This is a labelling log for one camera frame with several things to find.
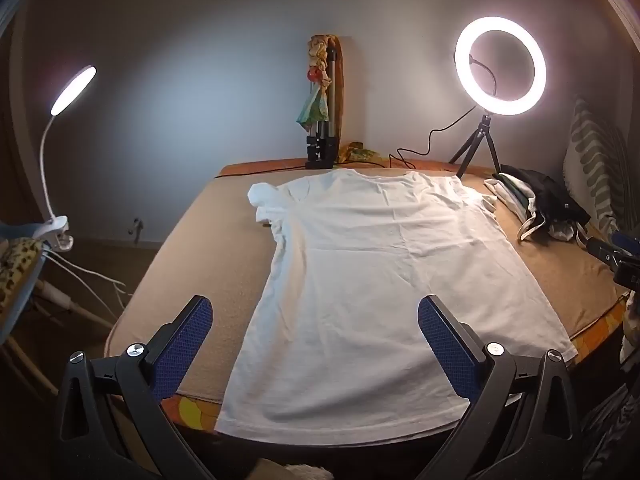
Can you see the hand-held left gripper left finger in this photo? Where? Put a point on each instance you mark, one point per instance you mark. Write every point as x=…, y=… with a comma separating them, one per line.
x=182, y=342

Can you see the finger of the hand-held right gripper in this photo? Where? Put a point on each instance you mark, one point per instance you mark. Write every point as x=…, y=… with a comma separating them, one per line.
x=602, y=250

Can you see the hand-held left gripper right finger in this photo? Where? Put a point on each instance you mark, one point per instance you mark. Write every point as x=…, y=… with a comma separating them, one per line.
x=445, y=342

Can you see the white t-shirt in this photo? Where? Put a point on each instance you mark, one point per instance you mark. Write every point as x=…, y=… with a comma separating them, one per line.
x=380, y=285

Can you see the crumpled white garment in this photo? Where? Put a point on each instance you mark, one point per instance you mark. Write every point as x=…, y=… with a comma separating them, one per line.
x=565, y=232

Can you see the black garment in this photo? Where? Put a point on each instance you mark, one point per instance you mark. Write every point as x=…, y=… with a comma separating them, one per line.
x=550, y=190

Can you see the brown blanket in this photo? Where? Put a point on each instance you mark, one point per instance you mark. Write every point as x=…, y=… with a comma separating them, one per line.
x=215, y=260

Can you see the patterned grey pillow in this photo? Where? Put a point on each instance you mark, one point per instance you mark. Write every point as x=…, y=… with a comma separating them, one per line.
x=590, y=160

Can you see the blue chair with wooden legs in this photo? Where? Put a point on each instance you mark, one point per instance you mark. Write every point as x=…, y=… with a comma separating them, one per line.
x=30, y=310

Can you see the person's striped grey clothing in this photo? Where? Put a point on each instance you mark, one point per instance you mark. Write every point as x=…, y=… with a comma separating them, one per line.
x=615, y=430

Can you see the leopard print cloth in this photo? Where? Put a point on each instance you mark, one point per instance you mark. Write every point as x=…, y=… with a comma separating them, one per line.
x=15, y=270

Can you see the yellow green patterned cloth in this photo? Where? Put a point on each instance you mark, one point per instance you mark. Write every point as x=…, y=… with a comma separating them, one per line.
x=357, y=152

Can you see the wooden board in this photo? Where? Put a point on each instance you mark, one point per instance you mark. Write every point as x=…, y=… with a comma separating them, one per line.
x=341, y=90

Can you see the white clip desk lamp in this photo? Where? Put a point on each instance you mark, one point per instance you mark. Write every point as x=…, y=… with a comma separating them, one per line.
x=72, y=90

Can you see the colourful scarf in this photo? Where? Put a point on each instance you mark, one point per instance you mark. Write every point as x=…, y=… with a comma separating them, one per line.
x=316, y=85

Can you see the folded silver camera tripod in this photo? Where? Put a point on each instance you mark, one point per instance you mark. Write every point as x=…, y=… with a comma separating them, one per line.
x=320, y=125

